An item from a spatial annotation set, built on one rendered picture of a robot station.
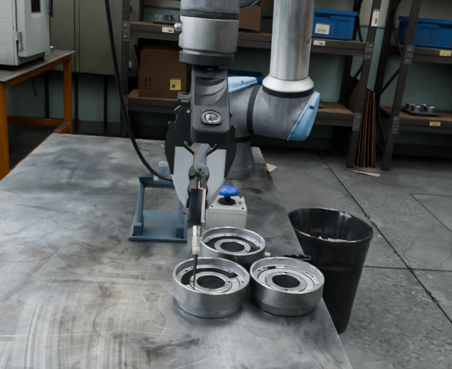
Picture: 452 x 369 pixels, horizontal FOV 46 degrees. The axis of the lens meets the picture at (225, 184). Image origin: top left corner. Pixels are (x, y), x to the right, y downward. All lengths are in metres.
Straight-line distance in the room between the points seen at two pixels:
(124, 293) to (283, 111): 0.60
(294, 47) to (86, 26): 3.50
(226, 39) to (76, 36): 3.94
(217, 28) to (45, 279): 0.42
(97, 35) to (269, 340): 4.01
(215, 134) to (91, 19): 3.97
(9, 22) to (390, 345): 2.27
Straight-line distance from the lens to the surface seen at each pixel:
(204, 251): 0.83
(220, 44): 0.68
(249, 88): 1.25
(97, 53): 4.57
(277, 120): 1.21
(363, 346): 2.20
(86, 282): 0.80
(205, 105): 0.65
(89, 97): 4.87
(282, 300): 0.73
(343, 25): 4.37
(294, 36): 1.16
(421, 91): 5.18
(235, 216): 0.97
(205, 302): 0.70
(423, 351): 2.27
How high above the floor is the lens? 1.19
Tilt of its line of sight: 19 degrees down
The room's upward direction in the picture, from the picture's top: 5 degrees clockwise
